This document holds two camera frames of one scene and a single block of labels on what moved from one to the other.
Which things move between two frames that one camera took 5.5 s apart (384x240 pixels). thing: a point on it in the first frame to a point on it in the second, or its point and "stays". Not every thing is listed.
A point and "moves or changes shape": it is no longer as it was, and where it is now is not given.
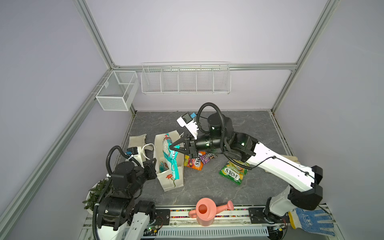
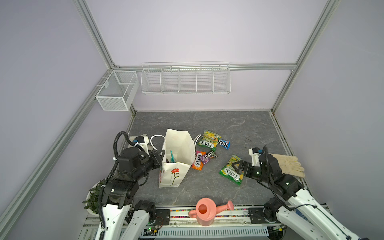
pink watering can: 206,210 stays
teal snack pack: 171,155 moves or changes shape
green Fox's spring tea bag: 234,173 stays
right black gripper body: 207,143 to 254,172
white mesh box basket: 119,91 stays
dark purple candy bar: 206,157 stays
